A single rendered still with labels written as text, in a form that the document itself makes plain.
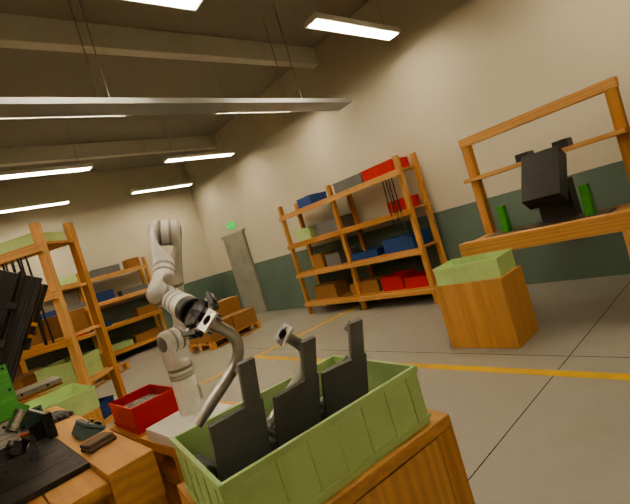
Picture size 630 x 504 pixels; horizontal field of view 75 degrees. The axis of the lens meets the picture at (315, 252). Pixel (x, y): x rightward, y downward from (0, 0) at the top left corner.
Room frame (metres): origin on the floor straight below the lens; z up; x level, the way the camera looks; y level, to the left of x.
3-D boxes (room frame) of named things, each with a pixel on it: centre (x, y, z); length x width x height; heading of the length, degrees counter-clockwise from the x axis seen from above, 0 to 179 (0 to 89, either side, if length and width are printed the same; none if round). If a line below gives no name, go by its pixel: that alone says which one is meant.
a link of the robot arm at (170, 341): (1.58, 0.62, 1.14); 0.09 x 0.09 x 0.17; 53
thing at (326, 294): (7.13, -0.68, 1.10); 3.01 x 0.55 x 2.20; 40
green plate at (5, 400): (1.59, 1.35, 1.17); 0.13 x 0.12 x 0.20; 43
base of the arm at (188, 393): (1.58, 0.63, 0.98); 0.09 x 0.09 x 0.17; 42
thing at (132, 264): (9.35, 5.40, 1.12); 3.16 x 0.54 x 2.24; 130
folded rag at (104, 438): (1.48, 0.95, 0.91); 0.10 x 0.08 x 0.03; 144
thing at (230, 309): (8.12, 2.17, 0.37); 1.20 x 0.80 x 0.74; 138
